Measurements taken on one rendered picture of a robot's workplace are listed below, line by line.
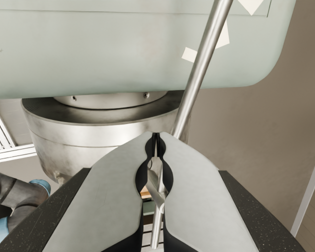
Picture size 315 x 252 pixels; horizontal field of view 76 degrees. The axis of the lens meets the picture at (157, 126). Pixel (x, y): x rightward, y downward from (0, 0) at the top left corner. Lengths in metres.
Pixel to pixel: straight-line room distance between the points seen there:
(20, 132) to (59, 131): 1.25
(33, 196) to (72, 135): 0.44
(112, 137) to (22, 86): 0.12
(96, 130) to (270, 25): 0.24
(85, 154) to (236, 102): 1.71
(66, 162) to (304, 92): 2.20
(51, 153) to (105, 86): 0.15
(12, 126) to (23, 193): 0.89
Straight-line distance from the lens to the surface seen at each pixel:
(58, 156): 0.33
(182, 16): 0.23
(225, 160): 2.22
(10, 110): 1.50
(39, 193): 0.72
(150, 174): 0.29
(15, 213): 0.69
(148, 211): 0.90
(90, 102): 0.32
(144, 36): 0.23
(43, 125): 0.32
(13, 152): 1.63
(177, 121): 0.19
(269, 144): 2.41
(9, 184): 0.71
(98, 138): 0.28
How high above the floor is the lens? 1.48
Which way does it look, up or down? 59 degrees down
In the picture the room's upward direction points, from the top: 156 degrees clockwise
